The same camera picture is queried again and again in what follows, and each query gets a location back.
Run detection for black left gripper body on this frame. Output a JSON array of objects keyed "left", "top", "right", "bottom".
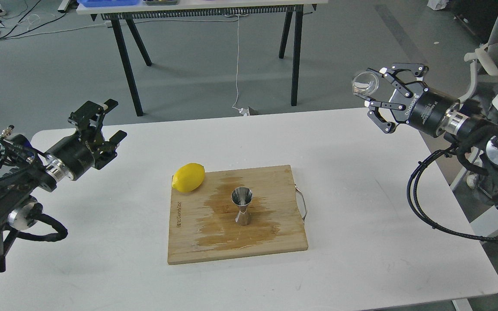
[{"left": 45, "top": 135, "right": 111, "bottom": 181}]

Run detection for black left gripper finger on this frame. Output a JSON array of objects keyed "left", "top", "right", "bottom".
[
  {"left": 98, "top": 130, "right": 127, "bottom": 170},
  {"left": 68, "top": 99, "right": 119, "bottom": 147}
]

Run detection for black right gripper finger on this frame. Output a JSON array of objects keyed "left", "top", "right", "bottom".
[
  {"left": 380, "top": 63, "right": 430, "bottom": 101},
  {"left": 364, "top": 99, "right": 407, "bottom": 134}
]

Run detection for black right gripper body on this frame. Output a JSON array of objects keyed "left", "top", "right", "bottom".
[{"left": 399, "top": 82, "right": 460, "bottom": 137}]

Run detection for small clear glass cup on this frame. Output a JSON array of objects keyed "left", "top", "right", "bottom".
[{"left": 352, "top": 70, "right": 381, "bottom": 96}]

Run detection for steel double jigger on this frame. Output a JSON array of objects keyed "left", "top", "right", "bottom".
[{"left": 231, "top": 187, "right": 253, "bottom": 226}]

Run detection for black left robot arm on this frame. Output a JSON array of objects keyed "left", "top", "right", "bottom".
[{"left": 0, "top": 99, "right": 127, "bottom": 273}]

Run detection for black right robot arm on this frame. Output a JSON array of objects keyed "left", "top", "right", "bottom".
[{"left": 352, "top": 63, "right": 498, "bottom": 244}]

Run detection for yellow lemon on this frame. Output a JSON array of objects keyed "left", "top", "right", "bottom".
[{"left": 172, "top": 163, "right": 205, "bottom": 193}]

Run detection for background white table black legs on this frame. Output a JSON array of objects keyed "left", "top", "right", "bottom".
[{"left": 77, "top": 0, "right": 330, "bottom": 117}]

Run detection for blue plastic tray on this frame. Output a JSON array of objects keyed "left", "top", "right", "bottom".
[{"left": 77, "top": 0, "right": 140, "bottom": 8}]

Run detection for bamboo cutting board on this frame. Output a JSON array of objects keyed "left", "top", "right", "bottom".
[{"left": 167, "top": 165, "right": 308, "bottom": 264}]

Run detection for white hanging cable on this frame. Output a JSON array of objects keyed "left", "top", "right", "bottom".
[{"left": 232, "top": 15, "right": 254, "bottom": 116}]

